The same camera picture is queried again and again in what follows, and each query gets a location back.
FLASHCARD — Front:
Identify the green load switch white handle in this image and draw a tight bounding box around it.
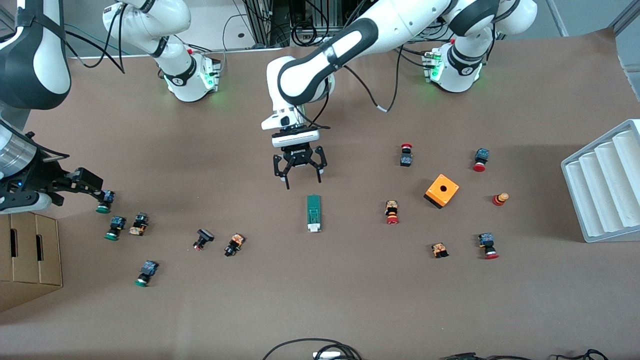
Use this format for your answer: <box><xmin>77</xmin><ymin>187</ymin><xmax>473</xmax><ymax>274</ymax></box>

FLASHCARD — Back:
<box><xmin>306</xmin><ymin>194</ymin><xmax>323</xmax><ymax>234</ymax></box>

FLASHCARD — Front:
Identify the green mushroom push button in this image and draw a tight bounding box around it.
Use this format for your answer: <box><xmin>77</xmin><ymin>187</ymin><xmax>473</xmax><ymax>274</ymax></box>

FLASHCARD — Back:
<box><xmin>104</xmin><ymin>215</ymin><xmax>127</xmax><ymax>242</ymax></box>
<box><xmin>134</xmin><ymin>259</ymin><xmax>160</xmax><ymax>288</ymax></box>
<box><xmin>95</xmin><ymin>189</ymin><xmax>116</xmax><ymax>215</ymax></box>

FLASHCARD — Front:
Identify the brown cardboard box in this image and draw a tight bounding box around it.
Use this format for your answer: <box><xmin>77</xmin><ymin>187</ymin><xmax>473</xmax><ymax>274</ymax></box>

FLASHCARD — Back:
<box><xmin>0</xmin><ymin>212</ymin><xmax>64</xmax><ymax>313</ymax></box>

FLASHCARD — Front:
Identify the beige black contact block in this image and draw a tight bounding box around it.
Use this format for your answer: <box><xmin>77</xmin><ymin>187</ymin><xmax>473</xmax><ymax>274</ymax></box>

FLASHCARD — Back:
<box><xmin>128</xmin><ymin>212</ymin><xmax>150</xmax><ymax>237</ymax></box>

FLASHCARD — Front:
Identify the black flat button red block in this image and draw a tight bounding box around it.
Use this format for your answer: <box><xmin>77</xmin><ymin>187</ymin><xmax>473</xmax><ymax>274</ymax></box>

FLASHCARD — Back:
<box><xmin>192</xmin><ymin>228</ymin><xmax>215</xmax><ymax>251</ymax></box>

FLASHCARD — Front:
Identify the white platform board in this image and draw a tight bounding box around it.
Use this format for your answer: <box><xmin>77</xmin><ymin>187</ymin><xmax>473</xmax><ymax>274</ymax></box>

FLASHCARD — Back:
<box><xmin>65</xmin><ymin>0</ymin><xmax>286</xmax><ymax>60</ymax></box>

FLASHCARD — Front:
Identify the red mushroom button blue block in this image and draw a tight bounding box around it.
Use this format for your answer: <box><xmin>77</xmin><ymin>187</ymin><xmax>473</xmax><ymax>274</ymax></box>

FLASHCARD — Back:
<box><xmin>477</xmin><ymin>232</ymin><xmax>500</xmax><ymax>260</ymax></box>

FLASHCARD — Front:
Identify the grey ribbed tray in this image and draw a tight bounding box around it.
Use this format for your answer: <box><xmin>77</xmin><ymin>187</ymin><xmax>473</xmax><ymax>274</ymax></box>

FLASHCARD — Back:
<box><xmin>560</xmin><ymin>119</ymin><xmax>640</xmax><ymax>244</ymax></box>

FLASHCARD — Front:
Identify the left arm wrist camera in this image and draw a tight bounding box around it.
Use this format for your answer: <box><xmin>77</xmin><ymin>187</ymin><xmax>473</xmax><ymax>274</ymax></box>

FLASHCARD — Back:
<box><xmin>271</xmin><ymin>128</ymin><xmax>321</xmax><ymax>148</ymax></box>

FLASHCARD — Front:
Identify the black cable white marker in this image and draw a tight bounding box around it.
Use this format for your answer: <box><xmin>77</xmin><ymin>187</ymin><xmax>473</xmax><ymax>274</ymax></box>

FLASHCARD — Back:
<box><xmin>344</xmin><ymin>47</ymin><xmax>401</xmax><ymax>113</ymax></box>

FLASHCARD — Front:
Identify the black selector switch orange block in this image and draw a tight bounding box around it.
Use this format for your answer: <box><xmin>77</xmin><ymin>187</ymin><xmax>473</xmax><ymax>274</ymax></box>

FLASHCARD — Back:
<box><xmin>223</xmin><ymin>232</ymin><xmax>246</xmax><ymax>258</ymax></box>

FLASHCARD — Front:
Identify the orange button enclosure box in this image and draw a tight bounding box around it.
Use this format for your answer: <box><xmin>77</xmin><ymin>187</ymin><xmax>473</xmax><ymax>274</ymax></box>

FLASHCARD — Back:
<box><xmin>423</xmin><ymin>173</ymin><xmax>460</xmax><ymax>210</ymax></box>

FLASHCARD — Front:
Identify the aluminium frame rack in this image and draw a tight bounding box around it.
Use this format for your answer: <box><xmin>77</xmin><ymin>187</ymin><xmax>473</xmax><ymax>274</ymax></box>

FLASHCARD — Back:
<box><xmin>243</xmin><ymin>0</ymin><xmax>453</xmax><ymax>48</ymax></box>

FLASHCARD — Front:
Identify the black cable loop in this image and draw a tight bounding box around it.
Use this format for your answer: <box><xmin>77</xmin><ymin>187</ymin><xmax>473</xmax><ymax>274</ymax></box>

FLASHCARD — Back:
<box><xmin>262</xmin><ymin>338</ymin><xmax>364</xmax><ymax>360</ymax></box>

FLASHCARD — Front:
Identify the black adapter with cable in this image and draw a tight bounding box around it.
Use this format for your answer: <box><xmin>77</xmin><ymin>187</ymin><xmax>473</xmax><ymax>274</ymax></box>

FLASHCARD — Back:
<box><xmin>440</xmin><ymin>349</ymin><xmax>610</xmax><ymax>360</ymax></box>

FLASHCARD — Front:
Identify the grey metal rail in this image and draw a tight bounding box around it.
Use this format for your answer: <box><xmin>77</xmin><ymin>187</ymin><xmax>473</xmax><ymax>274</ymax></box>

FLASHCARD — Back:
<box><xmin>544</xmin><ymin>0</ymin><xmax>571</xmax><ymax>38</ymax></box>

